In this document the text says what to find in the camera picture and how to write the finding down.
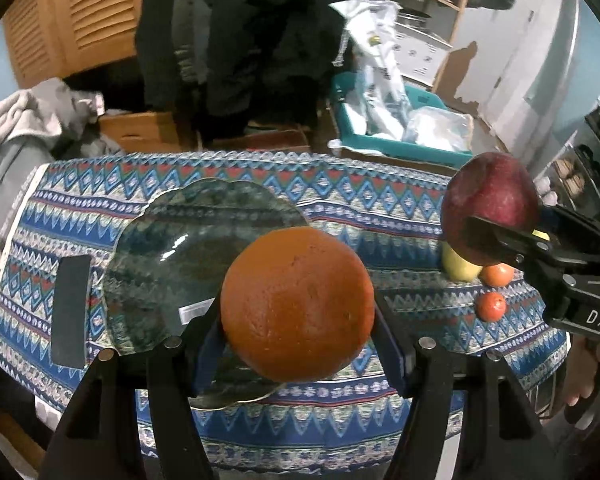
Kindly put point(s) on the white patterned storage box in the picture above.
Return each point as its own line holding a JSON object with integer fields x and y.
{"x": 419, "y": 55}

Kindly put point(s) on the grey hanging jacket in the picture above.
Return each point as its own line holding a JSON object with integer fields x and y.
{"x": 171, "y": 43}

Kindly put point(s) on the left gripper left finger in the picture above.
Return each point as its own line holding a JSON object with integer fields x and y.
{"x": 178, "y": 369}

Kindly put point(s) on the pile of grey clothes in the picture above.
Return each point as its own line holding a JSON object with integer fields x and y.
{"x": 39, "y": 125}

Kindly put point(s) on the wooden drawer box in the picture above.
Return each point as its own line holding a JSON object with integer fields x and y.
{"x": 148, "y": 132}

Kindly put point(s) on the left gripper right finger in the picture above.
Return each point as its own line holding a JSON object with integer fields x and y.
{"x": 420, "y": 371}

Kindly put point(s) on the dark red apple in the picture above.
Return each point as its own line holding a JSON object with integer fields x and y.
{"x": 493, "y": 186}

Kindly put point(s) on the large orange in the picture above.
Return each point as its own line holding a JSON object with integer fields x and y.
{"x": 297, "y": 305}

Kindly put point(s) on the dark green glass plate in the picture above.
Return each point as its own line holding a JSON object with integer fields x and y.
{"x": 167, "y": 267}

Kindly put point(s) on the cardboard box under crate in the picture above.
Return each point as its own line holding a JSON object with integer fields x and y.
{"x": 335, "y": 146}

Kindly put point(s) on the small cardboard box red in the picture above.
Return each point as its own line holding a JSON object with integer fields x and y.
{"x": 276, "y": 140}

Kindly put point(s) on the teal plastic crate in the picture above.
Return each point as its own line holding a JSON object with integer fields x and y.
{"x": 343, "y": 83}

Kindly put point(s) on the clear plastic bag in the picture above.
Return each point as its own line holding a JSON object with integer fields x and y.
{"x": 442, "y": 130}

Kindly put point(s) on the wooden louvered wardrobe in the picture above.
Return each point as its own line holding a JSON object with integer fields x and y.
{"x": 59, "y": 38}

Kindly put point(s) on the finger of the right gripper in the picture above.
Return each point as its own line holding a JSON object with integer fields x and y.
{"x": 568, "y": 226}
{"x": 503, "y": 244}

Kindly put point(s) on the small tangerine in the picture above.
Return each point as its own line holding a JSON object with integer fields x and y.
{"x": 490, "y": 307}
{"x": 498, "y": 275}

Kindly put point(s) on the yellow-green pear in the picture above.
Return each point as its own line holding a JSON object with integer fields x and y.
{"x": 457, "y": 268}

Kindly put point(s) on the black hanging coat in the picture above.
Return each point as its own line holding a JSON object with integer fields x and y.
{"x": 269, "y": 61}

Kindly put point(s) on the white rice bag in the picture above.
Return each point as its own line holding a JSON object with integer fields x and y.
{"x": 378, "y": 99}

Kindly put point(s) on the grey shoe rack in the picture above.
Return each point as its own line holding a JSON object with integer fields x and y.
{"x": 571, "y": 178}

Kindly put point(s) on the blue patterned tablecloth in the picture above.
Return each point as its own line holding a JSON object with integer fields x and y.
{"x": 349, "y": 423}

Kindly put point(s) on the person's right hand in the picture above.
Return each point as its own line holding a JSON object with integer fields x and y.
{"x": 582, "y": 366}

